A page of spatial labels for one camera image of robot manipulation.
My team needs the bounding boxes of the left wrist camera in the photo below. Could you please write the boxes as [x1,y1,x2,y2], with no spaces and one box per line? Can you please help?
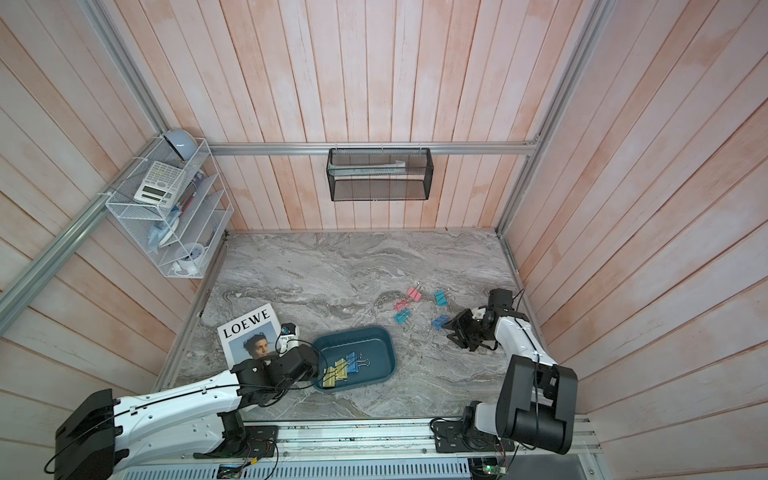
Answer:
[275,323,299,355]

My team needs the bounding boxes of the black mesh wall basket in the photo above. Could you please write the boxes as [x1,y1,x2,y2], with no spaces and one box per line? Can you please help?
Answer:
[326,147,434,202]

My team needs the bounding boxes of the white calculator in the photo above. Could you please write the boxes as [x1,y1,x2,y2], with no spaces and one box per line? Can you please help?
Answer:
[134,161,184,208]

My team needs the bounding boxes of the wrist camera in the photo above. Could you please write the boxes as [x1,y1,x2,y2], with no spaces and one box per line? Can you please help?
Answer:
[275,323,299,355]
[471,307,486,320]

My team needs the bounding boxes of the teal storage tray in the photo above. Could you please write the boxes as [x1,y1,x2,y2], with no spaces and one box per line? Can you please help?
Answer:
[313,325,397,392]

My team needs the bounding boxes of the white tape roll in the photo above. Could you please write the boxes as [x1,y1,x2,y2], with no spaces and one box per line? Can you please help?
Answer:
[174,242,206,276]

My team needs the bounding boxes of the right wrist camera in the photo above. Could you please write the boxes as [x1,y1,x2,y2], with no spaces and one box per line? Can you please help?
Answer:
[471,307,486,320]

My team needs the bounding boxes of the papers in mesh basket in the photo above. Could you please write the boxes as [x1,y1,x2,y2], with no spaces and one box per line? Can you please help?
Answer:
[327,160,407,178]

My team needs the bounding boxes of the teal binder clip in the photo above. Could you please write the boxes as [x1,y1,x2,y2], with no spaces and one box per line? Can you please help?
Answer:
[434,290,448,306]
[394,308,412,324]

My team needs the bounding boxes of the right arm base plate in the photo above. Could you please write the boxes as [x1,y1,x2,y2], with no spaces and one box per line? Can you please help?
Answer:
[429,417,515,453]

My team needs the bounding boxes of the yellow binder clip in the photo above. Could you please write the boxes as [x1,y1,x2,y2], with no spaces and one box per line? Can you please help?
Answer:
[334,358,348,381]
[322,367,337,389]

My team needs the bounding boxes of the pink binder clip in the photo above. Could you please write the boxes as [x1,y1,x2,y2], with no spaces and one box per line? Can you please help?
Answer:
[406,285,423,302]
[394,298,411,312]

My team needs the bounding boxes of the blue binder clip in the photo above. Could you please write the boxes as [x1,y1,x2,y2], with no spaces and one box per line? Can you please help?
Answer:
[346,352,370,373]
[431,315,451,330]

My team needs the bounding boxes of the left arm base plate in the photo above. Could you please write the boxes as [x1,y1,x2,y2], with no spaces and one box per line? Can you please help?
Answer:
[192,425,279,460]

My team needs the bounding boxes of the Loewe magazine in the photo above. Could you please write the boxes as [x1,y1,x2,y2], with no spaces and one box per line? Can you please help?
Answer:
[217,303,280,368]

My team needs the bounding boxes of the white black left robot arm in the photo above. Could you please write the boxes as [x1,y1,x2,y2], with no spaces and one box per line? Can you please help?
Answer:
[44,343,325,479]

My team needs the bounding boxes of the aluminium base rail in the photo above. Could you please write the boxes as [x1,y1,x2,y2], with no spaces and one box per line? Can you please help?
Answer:
[179,413,603,464]

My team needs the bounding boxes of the white wire wall shelf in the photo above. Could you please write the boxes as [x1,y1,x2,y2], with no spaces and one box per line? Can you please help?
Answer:
[106,135,234,279]

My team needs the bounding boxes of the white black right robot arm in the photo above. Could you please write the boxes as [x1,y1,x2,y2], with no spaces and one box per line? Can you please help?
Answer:
[435,288,578,455]

